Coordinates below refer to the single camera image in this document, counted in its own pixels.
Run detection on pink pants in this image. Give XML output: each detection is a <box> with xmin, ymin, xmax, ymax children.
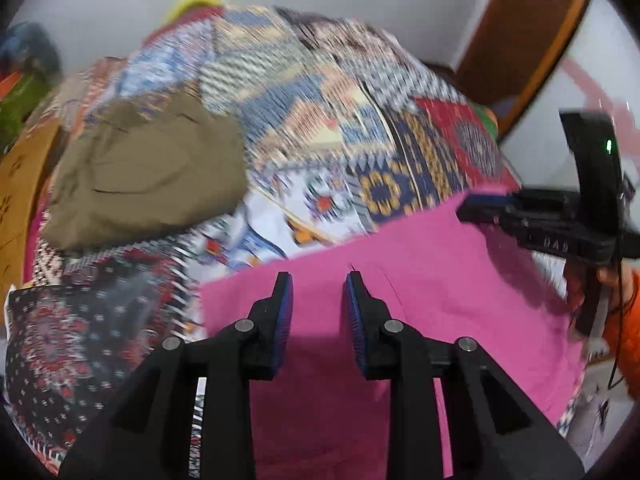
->
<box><xmin>201</xmin><ymin>200</ymin><xmax>584</xmax><ymax>479</ymax></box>

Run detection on orange sleeve right forearm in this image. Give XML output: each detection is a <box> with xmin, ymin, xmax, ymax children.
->
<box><xmin>603</xmin><ymin>266</ymin><xmax>640</xmax><ymax>400</ymax></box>

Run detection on person's right hand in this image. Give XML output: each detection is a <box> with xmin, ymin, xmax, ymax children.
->
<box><xmin>563</xmin><ymin>261</ymin><xmax>637</xmax><ymax>311</ymax></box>

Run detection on white wardrobe sliding door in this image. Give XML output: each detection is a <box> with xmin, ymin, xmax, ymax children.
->
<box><xmin>501</xmin><ymin>0</ymin><xmax>640</xmax><ymax>188</ymax></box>

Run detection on colourful patchwork bedspread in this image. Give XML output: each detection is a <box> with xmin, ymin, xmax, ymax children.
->
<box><xmin>3</xmin><ymin>6</ymin><xmax>518</xmax><ymax>474</ymax></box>

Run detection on brown wooden door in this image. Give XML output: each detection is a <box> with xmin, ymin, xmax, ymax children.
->
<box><xmin>456</xmin><ymin>0</ymin><xmax>590</xmax><ymax>140</ymax></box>

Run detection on olive green folded garment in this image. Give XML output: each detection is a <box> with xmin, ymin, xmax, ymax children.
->
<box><xmin>42</xmin><ymin>92</ymin><xmax>247</xmax><ymax>252</ymax></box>

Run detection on yellow wooden board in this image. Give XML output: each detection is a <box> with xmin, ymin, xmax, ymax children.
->
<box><xmin>0</xmin><ymin>119</ymin><xmax>61</xmax><ymax>301</ymax></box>

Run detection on green storage basket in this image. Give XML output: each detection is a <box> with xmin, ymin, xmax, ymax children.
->
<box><xmin>0</xmin><ymin>72</ymin><xmax>50</xmax><ymax>155</ymax></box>

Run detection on yellow curved foam tube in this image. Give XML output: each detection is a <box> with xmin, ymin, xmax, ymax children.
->
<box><xmin>165</xmin><ymin>0</ymin><xmax>224</xmax><ymax>24</ymax></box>

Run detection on pile of blue clothes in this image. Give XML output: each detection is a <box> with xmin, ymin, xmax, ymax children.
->
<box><xmin>1</xmin><ymin>22</ymin><xmax>60</xmax><ymax>79</ymax></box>

